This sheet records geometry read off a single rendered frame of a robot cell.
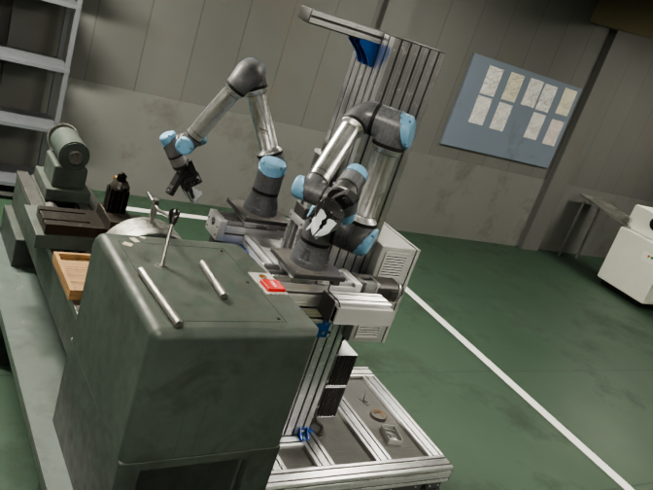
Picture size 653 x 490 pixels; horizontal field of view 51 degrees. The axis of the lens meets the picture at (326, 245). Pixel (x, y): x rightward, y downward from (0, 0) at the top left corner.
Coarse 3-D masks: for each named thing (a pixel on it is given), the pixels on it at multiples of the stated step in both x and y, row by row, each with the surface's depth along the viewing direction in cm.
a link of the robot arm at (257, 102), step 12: (264, 72) 292; (264, 84) 291; (252, 96) 292; (264, 96) 294; (252, 108) 294; (264, 108) 294; (252, 120) 298; (264, 120) 295; (264, 132) 297; (264, 144) 298; (276, 144) 301; (264, 156) 299; (276, 156) 300
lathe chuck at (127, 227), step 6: (126, 222) 226; (132, 222) 225; (138, 222) 225; (144, 222) 226; (156, 222) 229; (162, 222) 232; (114, 228) 224; (120, 228) 223; (126, 228) 222; (132, 228) 221; (138, 228) 221; (144, 228) 222; (162, 228) 225
